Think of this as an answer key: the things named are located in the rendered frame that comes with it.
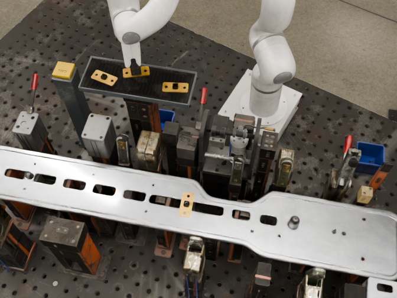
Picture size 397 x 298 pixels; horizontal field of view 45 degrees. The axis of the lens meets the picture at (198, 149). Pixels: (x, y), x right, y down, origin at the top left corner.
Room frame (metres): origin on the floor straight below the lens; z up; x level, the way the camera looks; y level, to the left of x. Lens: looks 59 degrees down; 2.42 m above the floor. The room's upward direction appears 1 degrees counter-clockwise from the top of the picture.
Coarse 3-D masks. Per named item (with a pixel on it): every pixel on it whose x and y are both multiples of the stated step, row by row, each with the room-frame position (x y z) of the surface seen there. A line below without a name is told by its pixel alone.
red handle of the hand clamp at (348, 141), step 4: (348, 136) 0.79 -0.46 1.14; (348, 140) 0.78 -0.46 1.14; (352, 140) 0.78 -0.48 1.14; (344, 144) 0.77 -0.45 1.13; (348, 144) 0.77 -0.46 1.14; (344, 148) 0.76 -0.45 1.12; (348, 148) 0.76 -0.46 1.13; (344, 152) 0.75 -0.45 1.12; (344, 156) 0.74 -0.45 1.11; (340, 180) 0.68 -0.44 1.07; (344, 180) 0.68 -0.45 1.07; (340, 184) 0.67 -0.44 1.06
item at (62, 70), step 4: (56, 64) 1.08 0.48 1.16; (60, 64) 1.08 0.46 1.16; (64, 64) 1.08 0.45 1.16; (68, 64) 1.08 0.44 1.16; (72, 64) 1.08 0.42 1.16; (56, 68) 1.06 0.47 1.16; (60, 68) 1.06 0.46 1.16; (64, 68) 1.06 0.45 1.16; (68, 68) 1.06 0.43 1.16; (72, 68) 1.06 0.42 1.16; (56, 72) 1.05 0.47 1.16; (60, 72) 1.05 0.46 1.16; (64, 72) 1.05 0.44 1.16; (68, 72) 1.05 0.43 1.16; (56, 76) 1.04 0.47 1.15; (60, 76) 1.03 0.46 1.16; (64, 76) 1.03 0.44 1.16; (68, 76) 1.03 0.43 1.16
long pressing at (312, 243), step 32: (0, 160) 0.80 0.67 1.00; (32, 160) 0.80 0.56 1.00; (64, 160) 0.80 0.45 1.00; (0, 192) 0.68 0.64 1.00; (32, 192) 0.68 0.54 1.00; (64, 192) 0.68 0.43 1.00; (160, 192) 0.68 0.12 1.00; (192, 192) 0.68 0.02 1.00; (160, 224) 0.57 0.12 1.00; (192, 224) 0.57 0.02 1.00; (224, 224) 0.57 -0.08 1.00; (256, 224) 0.56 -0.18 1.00; (320, 224) 0.56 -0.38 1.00; (352, 224) 0.56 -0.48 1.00; (384, 224) 0.56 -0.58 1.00; (288, 256) 0.46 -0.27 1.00; (320, 256) 0.46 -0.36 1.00; (352, 256) 0.46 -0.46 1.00; (384, 256) 0.46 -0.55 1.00
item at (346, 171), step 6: (348, 150) 0.71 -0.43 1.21; (354, 150) 0.70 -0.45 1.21; (360, 150) 0.70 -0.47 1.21; (348, 156) 0.69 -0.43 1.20; (354, 156) 0.68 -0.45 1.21; (360, 156) 0.68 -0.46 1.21; (348, 162) 0.69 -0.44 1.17; (354, 162) 0.66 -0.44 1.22; (342, 168) 0.68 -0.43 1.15; (348, 168) 0.68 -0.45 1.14; (354, 168) 0.67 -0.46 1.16; (342, 174) 0.67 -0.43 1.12; (348, 174) 0.68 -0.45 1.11; (336, 180) 0.68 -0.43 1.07; (348, 180) 0.67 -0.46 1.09; (336, 186) 0.67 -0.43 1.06
